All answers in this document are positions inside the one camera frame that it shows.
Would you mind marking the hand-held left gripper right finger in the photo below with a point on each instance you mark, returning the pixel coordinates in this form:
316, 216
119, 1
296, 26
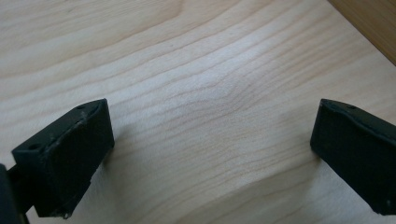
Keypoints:
358, 152

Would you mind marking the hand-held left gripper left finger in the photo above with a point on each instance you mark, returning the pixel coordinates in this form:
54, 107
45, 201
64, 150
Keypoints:
68, 155

